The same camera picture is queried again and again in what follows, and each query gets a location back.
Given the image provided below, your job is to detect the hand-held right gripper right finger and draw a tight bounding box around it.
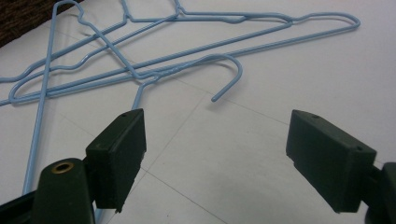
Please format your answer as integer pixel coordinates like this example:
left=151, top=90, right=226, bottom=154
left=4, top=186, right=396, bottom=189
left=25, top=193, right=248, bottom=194
left=285, top=109, right=377, bottom=214

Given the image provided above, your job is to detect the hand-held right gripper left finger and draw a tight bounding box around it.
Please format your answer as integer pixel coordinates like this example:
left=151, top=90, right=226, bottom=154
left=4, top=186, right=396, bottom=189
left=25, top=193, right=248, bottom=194
left=85, top=107, right=148, bottom=214

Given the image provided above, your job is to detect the light blue wire hanger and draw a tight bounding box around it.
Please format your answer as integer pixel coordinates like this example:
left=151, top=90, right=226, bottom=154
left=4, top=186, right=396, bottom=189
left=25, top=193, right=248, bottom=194
left=8, top=0, right=362, bottom=105
left=21, top=0, right=244, bottom=224
left=0, top=0, right=294, bottom=106

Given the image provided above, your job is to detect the dark brown wicker basket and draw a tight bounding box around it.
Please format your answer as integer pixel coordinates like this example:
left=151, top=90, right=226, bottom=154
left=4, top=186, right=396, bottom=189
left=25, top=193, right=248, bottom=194
left=0, top=0, right=83, bottom=48

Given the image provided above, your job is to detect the white table cover board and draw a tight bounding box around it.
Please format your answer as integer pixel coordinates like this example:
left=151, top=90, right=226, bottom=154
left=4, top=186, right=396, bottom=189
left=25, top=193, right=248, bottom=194
left=0, top=0, right=396, bottom=224

